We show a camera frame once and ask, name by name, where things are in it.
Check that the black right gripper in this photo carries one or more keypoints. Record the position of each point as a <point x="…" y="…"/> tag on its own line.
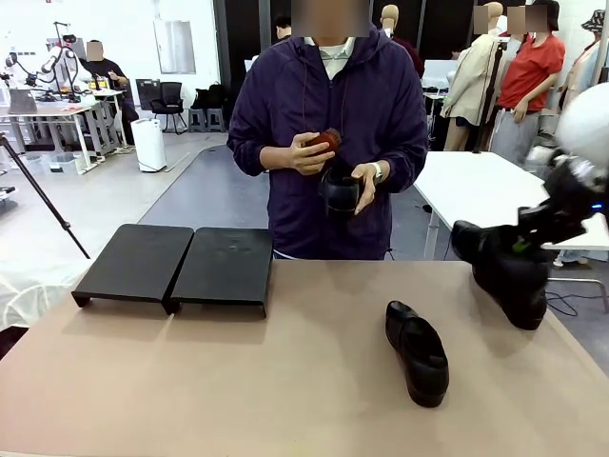
<point x="561" y="214"/>

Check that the black leather shoe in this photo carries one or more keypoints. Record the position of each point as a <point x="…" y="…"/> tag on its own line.
<point x="504" y="285"/>
<point x="340" y="200"/>
<point x="423" y="366"/>

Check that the purple-sleeved right forearm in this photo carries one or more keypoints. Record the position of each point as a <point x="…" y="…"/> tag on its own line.
<point x="257" y="152"/>

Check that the purple-sleeved left forearm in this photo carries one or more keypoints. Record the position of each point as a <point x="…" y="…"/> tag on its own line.
<point x="404" y="171"/>

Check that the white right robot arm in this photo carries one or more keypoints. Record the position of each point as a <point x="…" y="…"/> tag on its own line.
<point x="585" y="124"/>

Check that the black metal shoe stand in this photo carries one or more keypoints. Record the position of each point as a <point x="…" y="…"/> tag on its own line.
<point x="223" y="266"/>
<point x="133" y="262"/>

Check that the person's left hand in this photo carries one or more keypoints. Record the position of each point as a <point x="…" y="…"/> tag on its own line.
<point x="370" y="181"/>

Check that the person's right hand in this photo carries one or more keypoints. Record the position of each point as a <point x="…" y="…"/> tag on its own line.
<point x="304" y="157"/>

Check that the white work table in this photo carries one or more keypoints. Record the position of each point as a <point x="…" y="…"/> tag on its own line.
<point x="476" y="185"/>

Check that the silver wristwatch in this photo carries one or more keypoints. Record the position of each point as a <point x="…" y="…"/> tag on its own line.
<point x="379" y="172"/>

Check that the mannequin in red shirt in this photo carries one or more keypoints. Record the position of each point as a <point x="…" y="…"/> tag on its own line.
<point x="530" y="71"/>

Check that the mannequin in beige coat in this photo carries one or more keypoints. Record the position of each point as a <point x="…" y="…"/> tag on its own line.
<point x="471" y="76"/>

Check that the mannequin with bucket hat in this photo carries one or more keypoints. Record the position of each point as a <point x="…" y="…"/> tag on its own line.
<point x="583" y="66"/>

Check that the bare beige mannequin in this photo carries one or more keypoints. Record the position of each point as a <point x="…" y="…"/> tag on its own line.
<point x="390" y="19"/>

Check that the person in purple jacket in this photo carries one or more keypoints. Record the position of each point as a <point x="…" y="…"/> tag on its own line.
<point x="304" y="85"/>

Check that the person in black T-shirt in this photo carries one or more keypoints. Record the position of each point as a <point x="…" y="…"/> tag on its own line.
<point x="283" y="26"/>

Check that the grey stool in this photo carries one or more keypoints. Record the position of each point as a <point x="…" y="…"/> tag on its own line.
<point x="197" y="116"/>
<point x="215" y="116"/>

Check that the black backpack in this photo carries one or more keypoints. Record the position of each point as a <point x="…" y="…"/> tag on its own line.
<point x="209" y="97"/>

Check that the black office chair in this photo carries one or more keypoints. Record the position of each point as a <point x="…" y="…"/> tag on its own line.
<point x="169" y="95"/>

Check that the white air purifier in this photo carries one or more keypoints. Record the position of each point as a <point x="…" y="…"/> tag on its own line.
<point x="148" y="143"/>

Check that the seated person in black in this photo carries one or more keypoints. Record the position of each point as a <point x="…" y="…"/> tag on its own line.
<point x="107" y="71"/>

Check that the clear plastic bin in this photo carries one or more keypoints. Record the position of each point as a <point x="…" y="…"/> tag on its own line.
<point x="59" y="164"/>

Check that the black tripod leg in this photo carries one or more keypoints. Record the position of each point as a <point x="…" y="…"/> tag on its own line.
<point x="43" y="195"/>

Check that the grey lab desk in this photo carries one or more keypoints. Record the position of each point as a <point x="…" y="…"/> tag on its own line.
<point x="47" y="112"/>

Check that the white plastic sheet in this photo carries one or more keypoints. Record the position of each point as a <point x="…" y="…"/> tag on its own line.
<point x="28" y="285"/>

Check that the white lab robot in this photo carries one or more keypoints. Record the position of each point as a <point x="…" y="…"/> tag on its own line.
<point x="62" y="54"/>

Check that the grey wall panel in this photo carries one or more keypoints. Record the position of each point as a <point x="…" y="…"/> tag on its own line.
<point x="175" y="47"/>

